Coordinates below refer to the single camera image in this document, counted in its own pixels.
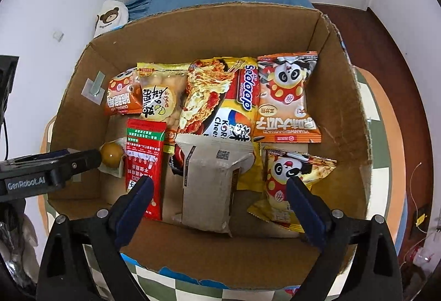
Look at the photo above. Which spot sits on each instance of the yellow instant noodle packet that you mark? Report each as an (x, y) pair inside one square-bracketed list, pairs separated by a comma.
[(220, 94)]

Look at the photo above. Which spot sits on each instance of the yellow clear bean snack packet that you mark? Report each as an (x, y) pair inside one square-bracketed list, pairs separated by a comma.
[(162, 98)]

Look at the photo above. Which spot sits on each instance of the yellow panda snack packet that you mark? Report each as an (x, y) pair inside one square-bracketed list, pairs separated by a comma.
[(275, 177)]

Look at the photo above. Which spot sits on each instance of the orange panda snack packet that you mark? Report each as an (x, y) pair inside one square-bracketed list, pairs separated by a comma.
[(286, 101)]

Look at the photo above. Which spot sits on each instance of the red sausage packet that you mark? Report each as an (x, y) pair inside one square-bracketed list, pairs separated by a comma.
[(144, 163)]

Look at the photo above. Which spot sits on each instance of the grey plastic bag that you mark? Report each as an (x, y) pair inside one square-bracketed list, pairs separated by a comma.
[(17, 246)]

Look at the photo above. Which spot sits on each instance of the cardboard box with blue print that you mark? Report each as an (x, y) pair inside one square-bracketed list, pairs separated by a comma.
[(224, 263)]

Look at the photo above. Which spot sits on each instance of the packed brown braised egg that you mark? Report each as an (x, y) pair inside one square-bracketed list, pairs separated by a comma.
[(112, 154)]

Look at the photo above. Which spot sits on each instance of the white wall socket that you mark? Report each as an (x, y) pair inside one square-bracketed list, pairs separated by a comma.
[(58, 36)]

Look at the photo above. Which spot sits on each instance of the small orange panda packet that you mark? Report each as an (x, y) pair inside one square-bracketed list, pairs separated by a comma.
[(122, 94)]

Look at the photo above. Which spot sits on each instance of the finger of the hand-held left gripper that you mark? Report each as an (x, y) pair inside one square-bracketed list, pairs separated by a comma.
[(82, 163), (48, 154)]

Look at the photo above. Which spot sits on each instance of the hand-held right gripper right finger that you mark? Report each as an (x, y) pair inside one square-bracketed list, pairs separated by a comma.
[(306, 208)]

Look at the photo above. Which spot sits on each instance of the green white checkered blanket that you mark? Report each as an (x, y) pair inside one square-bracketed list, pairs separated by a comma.
[(386, 135)]

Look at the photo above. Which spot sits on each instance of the white bear print pillow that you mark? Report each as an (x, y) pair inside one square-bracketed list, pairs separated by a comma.
[(110, 18)]

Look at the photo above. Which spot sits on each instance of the beige paper snack packet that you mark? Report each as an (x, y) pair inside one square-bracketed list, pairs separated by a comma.
[(210, 194)]

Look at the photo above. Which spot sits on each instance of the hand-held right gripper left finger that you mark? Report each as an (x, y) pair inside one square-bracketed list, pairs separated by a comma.
[(134, 208)]

